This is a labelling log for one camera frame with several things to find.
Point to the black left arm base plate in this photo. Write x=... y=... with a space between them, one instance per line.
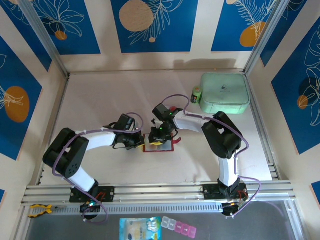
x=107 y=193

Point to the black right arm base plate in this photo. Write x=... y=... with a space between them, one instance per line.
x=211 y=192

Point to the white and pink pill organizer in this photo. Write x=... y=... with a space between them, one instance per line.
x=178 y=226

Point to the mint green zip pouch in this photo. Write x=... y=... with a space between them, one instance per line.
x=225 y=95

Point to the aluminium mounting rail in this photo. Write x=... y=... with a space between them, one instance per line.
x=155 y=191

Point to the small green bottle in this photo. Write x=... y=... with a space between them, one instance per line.
x=196 y=96

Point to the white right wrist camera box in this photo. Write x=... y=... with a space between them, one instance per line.
x=154 y=123

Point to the aluminium frame post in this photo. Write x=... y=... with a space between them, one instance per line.
x=265 y=35
x=45 y=42

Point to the red leather card holder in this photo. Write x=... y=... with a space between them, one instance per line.
x=145 y=150

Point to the aluminium table edge rail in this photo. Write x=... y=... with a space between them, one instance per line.
x=257 y=110
x=61 y=100

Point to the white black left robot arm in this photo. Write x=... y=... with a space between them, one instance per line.
x=65 y=152

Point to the blue plastic packet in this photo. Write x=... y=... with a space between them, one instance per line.
x=135 y=230

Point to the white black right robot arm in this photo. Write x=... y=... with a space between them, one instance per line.
x=222 y=140

